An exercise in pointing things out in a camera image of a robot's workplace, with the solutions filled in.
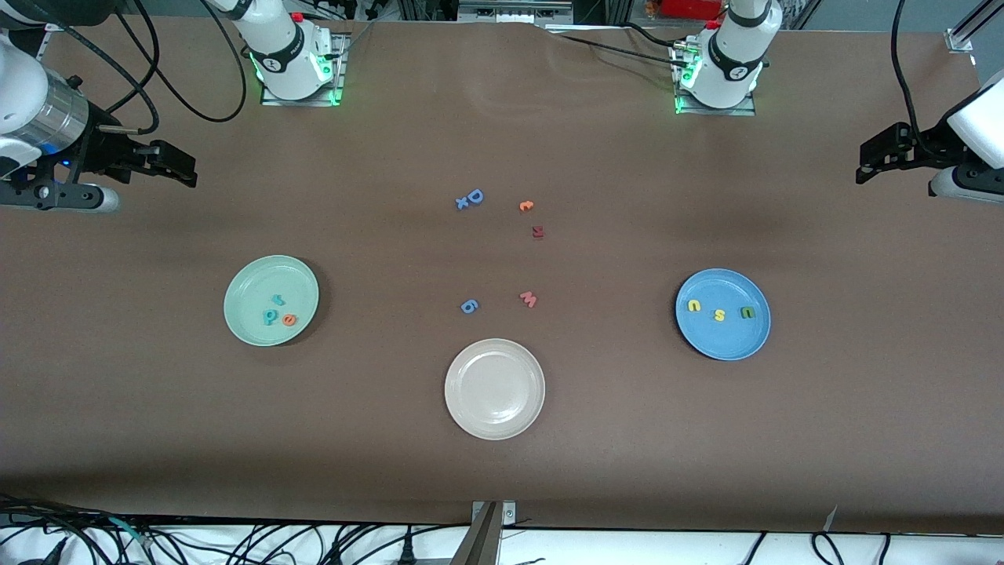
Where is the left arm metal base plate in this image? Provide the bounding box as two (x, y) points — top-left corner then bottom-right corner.
(673, 43), (758, 117)

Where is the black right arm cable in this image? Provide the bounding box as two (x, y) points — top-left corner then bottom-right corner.
(47, 0), (248, 136)

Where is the grey power strip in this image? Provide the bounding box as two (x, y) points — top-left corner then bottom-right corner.
(459, 0), (573, 24)

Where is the teal floor cable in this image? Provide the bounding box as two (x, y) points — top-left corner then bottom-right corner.
(106, 516), (154, 548)

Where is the aluminium support beam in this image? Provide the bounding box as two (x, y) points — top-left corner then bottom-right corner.
(449, 502), (503, 565)

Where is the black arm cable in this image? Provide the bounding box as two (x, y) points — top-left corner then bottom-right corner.
(47, 0), (248, 136)
(889, 0), (938, 146)

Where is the blue plate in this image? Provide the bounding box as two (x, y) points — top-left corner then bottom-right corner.
(675, 268), (772, 362)

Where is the brown table cover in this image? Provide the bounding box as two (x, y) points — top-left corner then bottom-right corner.
(0, 14), (1004, 536)

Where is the green plate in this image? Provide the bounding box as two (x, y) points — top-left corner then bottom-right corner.
(224, 255), (320, 347)

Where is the aluminium corner profile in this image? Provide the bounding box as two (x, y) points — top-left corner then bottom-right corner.
(945, 0), (1004, 54)

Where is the beige plate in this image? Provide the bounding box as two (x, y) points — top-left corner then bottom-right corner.
(444, 338), (546, 441)

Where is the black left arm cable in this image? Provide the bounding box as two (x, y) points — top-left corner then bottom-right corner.
(889, 0), (938, 146)

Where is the red box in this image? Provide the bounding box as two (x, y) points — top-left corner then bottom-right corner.
(661, 0), (724, 20)

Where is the black looped floor cable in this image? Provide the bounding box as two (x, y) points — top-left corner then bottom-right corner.
(811, 532), (846, 565)

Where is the black table cable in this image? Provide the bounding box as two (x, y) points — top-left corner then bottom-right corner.
(545, 22), (691, 70)

